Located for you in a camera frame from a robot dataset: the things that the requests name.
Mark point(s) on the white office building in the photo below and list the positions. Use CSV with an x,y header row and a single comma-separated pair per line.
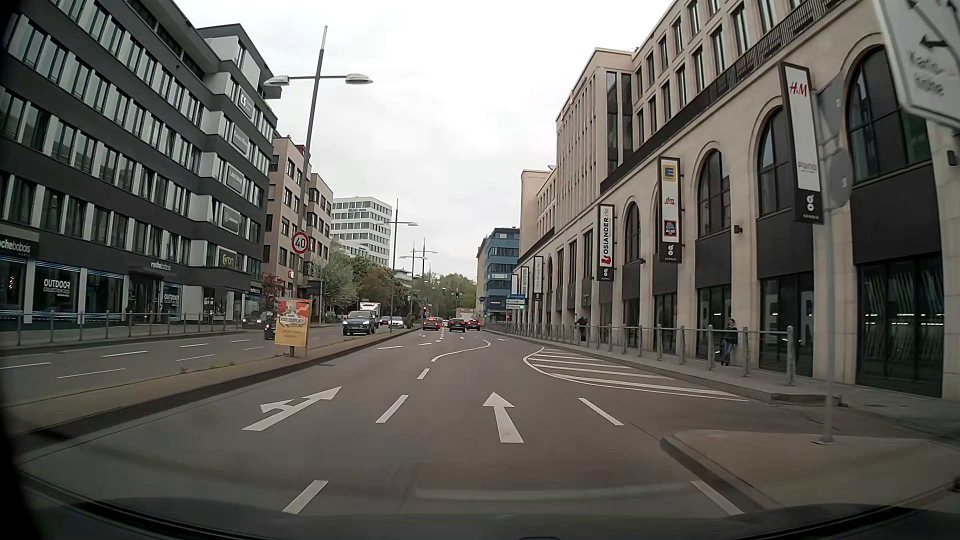
x,y
361,229

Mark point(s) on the beige stone arcade building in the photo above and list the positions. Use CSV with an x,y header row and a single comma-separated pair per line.
x,y
750,210

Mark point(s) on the metal pavement railing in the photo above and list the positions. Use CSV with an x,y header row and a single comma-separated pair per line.
x,y
675,341
112,322

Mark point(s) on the dark grey office building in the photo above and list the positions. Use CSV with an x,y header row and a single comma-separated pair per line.
x,y
112,165

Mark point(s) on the person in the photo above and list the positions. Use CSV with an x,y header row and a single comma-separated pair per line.
x,y
728,342
582,327

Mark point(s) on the blue glass building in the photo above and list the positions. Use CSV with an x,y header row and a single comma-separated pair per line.
x,y
499,270

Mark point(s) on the row of trees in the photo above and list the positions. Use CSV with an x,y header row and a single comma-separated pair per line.
x,y
375,285

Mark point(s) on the white direction sign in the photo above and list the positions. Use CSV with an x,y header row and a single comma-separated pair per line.
x,y
926,60

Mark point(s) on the dark parked car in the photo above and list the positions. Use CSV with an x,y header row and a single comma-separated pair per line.
x,y
259,319

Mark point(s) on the white lorry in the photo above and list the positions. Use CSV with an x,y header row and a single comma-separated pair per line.
x,y
370,307

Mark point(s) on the white car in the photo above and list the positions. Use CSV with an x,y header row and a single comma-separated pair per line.
x,y
396,322

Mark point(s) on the yellow advertising poster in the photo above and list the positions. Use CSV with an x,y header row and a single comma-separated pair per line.
x,y
292,322

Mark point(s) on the round speed limit sign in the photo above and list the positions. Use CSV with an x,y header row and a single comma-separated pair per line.
x,y
300,242

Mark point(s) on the road markings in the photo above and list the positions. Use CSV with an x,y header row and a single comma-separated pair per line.
x,y
502,420

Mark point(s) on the grey asphalt road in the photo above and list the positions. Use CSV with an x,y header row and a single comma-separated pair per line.
x,y
450,465

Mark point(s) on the car's own bonnet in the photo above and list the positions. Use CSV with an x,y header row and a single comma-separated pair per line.
x,y
480,527

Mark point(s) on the dark grey car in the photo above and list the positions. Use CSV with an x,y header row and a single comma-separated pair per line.
x,y
359,322

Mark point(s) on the grey pavement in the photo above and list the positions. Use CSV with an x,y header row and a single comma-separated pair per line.
x,y
810,469
90,335

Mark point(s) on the kerbed median strip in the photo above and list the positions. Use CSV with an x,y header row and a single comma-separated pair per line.
x,y
150,390

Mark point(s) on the brown apartment building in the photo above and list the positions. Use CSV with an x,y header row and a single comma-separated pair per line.
x,y
296,217

